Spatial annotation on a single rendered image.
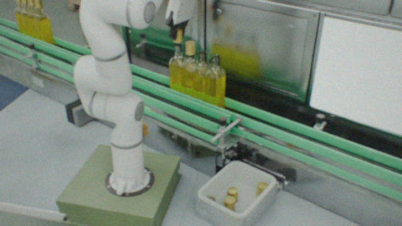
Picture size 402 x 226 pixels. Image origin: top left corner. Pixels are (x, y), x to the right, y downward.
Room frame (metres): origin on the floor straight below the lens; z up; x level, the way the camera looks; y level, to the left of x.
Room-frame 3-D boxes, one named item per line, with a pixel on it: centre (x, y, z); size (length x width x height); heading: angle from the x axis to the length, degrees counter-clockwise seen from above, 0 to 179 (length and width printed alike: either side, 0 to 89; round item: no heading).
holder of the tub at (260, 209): (1.00, -0.13, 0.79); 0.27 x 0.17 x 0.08; 142
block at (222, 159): (1.14, -0.10, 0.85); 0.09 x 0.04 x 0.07; 142
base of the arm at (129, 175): (0.99, 0.22, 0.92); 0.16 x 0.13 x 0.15; 178
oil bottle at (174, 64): (1.42, 0.08, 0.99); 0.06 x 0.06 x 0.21; 52
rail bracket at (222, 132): (1.13, -0.09, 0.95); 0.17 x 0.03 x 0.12; 142
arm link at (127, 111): (1.01, 0.23, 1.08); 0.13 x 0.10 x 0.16; 69
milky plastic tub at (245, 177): (0.98, -0.12, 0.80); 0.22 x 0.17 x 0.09; 142
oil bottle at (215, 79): (1.31, -0.06, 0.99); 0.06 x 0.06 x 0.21; 52
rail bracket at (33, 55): (1.74, 0.78, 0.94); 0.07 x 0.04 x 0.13; 142
